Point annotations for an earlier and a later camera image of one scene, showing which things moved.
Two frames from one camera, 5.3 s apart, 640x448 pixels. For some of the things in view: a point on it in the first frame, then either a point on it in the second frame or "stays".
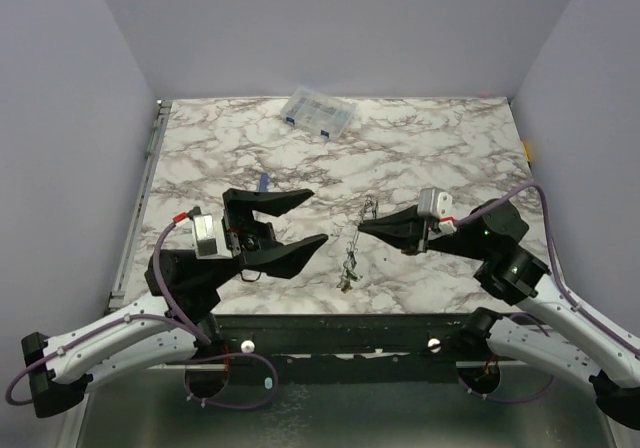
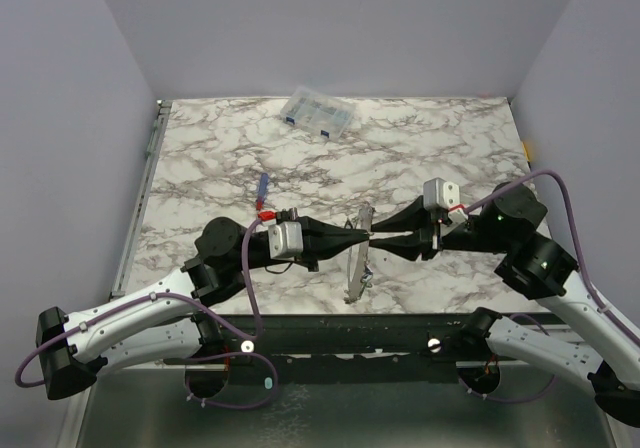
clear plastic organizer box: [320, 115] stays
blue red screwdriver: [264, 178] stays
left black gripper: [248, 235] → [321, 240]
